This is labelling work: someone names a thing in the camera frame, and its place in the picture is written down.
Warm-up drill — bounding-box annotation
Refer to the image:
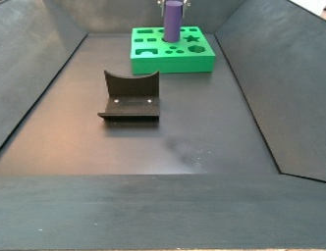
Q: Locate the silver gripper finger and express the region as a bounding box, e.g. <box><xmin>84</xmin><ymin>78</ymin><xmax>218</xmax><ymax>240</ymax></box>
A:
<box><xmin>181</xmin><ymin>0</ymin><xmax>190</xmax><ymax>15</ymax></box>
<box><xmin>157</xmin><ymin>0</ymin><xmax>165</xmax><ymax>17</ymax></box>

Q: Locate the purple cylinder peg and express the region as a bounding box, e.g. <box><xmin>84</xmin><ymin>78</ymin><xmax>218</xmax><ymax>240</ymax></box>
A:
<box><xmin>163</xmin><ymin>0</ymin><xmax>182</xmax><ymax>42</ymax></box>

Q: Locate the green foam shape board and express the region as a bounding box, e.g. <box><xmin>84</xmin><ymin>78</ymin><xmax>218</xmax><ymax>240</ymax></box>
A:
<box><xmin>130</xmin><ymin>26</ymin><xmax>216</xmax><ymax>75</ymax></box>

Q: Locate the dark curved cradle stand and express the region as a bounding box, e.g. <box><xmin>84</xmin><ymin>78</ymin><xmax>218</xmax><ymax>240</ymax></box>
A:
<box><xmin>98</xmin><ymin>71</ymin><xmax>161</xmax><ymax>120</ymax></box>

